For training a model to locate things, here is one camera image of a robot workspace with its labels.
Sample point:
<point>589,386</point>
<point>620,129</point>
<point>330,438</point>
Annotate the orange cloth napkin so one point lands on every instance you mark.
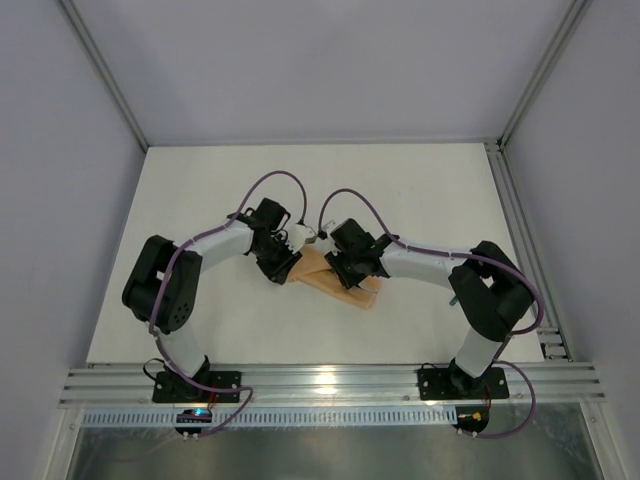
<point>314,271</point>

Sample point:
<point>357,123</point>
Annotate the slotted grey cable duct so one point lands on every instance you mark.
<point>279,417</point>

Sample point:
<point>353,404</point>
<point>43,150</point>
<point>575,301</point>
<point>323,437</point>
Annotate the knife with green handle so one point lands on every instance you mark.
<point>369,289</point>

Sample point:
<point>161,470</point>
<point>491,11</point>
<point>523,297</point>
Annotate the left small controller board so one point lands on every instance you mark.
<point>192,422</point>

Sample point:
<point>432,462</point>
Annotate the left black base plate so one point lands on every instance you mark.
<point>170,388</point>

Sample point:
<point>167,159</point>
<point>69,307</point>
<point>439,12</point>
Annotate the right small connector board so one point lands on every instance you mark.
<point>472,420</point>

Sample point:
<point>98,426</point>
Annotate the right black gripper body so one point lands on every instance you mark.
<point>343,270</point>

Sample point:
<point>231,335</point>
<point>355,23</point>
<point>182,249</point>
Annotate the right side aluminium rail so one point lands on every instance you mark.
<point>553,340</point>

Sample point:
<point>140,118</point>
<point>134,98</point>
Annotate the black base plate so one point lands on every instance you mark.
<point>451,383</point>
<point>170,388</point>

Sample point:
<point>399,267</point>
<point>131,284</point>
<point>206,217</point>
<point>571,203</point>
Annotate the aluminium frame post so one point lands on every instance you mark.
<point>545,66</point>
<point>90,47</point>

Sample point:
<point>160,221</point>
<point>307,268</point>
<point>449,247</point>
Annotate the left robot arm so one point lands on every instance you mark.
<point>162,289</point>

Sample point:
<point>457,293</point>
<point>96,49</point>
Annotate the aluminium front rail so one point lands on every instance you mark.
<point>323,385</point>

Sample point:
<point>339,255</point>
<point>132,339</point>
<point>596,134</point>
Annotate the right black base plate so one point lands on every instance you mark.
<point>451,383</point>

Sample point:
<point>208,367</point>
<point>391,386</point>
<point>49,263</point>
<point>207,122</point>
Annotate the left aluminium frame post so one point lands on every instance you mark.
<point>90,47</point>

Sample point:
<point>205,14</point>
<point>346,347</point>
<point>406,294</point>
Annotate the right aluminium frame post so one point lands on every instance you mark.
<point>545,66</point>

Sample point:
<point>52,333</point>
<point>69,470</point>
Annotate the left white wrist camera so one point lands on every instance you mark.
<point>299,235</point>

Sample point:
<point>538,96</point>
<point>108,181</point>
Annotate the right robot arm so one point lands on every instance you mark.
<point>491,291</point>

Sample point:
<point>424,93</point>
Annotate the aluminium rail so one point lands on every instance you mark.
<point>323,385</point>
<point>553,340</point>

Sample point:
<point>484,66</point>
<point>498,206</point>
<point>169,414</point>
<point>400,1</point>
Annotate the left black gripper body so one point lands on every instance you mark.
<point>282,265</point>

